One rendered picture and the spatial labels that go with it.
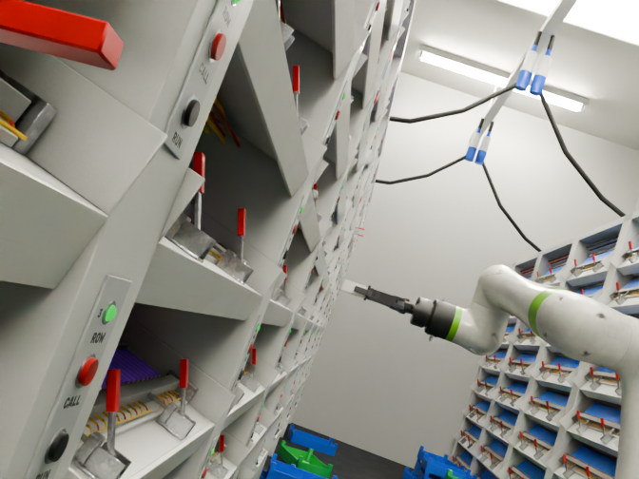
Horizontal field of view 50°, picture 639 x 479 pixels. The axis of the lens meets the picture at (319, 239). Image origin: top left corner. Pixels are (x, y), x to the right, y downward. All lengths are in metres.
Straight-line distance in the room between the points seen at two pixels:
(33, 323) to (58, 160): 0.08
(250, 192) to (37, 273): 0.75
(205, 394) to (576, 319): 0.70
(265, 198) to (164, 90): 0.70
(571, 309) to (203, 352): 0.70
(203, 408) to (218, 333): 0.11
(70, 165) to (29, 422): 0.13
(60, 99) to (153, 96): 0.05
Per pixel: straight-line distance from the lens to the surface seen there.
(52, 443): 0.41
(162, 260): 0.48
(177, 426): 0.88
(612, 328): 1.39
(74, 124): 0.37
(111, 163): 0.36
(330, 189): 1.78
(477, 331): 1.77
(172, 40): 0.38
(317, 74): 1.11
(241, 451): 1.77
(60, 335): 0.36
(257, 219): 1.06
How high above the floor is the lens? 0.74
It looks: 7 degrees up
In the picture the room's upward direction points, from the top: 20 degrees clockwise
